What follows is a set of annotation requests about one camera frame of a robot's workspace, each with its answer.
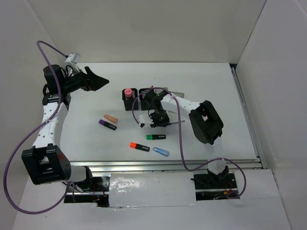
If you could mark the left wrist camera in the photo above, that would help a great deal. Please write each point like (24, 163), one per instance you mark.
(73, 59)

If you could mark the white front cover plate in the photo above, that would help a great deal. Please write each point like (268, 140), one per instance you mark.
(164, 189)

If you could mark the orange highlighter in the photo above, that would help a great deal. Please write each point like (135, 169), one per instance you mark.
(139, 147)

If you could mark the purple highlighter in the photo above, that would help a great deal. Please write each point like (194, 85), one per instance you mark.
(107, 124)

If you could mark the pink capped pen tube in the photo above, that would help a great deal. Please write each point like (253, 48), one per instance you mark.
(128, 93)

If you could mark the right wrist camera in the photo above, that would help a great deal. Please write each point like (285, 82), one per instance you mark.
(144, 121)

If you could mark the black container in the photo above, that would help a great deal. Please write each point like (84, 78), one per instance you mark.
(129, 104)
(145, 98)

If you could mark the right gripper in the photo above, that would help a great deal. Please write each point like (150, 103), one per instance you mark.
(157, 123)

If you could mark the green highlighter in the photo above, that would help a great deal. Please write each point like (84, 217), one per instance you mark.
(155, 137)

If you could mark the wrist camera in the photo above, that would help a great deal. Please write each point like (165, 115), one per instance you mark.
(73, 59)
(144, 121)

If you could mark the orange eraser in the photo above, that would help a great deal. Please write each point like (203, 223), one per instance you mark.
(111, 118)

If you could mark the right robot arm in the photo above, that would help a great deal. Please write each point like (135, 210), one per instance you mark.
(205, 122)

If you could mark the white container far right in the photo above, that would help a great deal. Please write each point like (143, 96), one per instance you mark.
(178, 94)

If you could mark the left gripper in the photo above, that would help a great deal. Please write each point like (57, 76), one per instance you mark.
(96, 83)

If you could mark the blue eraser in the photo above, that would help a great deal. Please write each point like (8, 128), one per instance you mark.
(161, 151)

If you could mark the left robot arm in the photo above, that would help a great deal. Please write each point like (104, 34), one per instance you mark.
(45, 162)

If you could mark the aluminium front rail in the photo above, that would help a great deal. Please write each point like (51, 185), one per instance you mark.
(103, 167)

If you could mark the white container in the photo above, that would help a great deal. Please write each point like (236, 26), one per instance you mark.
(158, 91)
(178, 94)

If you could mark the black container far left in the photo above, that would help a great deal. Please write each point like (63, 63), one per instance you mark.
(129, 104)

